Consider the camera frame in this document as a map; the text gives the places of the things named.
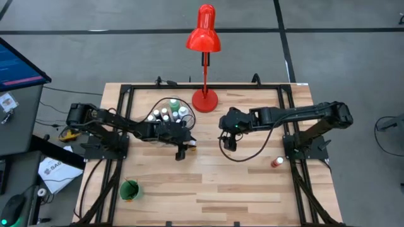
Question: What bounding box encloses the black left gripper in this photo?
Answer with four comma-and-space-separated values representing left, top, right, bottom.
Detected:
157, 120, 198, 161

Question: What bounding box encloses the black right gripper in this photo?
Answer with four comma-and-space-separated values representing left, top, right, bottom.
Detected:
218, 107, 254, 153

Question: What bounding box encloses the thin dark paintbrush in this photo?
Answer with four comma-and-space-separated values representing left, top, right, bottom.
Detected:
124, 178, 138, 194

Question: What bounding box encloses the clear plastic bin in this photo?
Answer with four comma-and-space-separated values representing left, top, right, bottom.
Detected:
135, 91, 196, 149

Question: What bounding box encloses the green plastic cup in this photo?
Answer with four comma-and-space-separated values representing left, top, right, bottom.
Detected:
119, 178, 143, 202

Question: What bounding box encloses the red desk lamp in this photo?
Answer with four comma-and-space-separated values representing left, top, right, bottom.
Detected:
185, 3, 222, 114

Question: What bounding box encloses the white paper booklet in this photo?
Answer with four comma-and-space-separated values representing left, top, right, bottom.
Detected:
37, 145, 84, 195

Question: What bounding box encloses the black support beam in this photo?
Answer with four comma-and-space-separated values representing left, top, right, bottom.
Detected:
30, 134, 86, 170

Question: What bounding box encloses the grey chair base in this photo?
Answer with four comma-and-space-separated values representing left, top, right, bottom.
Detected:
377, 113, 404, 133

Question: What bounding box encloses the white label card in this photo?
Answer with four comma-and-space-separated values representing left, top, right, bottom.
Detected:
0, 91, 19, 114

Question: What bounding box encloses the black computer mouse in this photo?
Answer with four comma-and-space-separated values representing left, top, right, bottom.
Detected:
0, 194, 26, 227

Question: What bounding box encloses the computer monitor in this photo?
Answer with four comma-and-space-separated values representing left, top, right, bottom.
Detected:
0, 37, 52, 93

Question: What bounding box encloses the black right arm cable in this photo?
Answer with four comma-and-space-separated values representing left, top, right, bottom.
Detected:
218, 112, 294, 163

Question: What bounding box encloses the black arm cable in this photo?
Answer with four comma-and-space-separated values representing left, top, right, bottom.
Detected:
218, 112, 294, 163
140, 96, 197, 132

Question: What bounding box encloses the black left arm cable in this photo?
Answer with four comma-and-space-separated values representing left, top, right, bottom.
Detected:
140, 96, 197, 132

